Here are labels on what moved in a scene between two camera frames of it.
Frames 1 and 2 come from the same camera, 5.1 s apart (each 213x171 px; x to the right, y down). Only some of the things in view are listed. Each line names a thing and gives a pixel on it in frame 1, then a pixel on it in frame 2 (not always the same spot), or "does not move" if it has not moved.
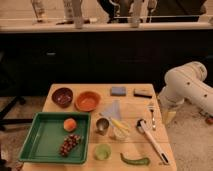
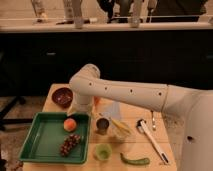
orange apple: (69, 124) does not move
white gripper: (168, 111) -> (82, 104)
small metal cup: (102, 125) does not move
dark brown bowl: (63, 97) does not move
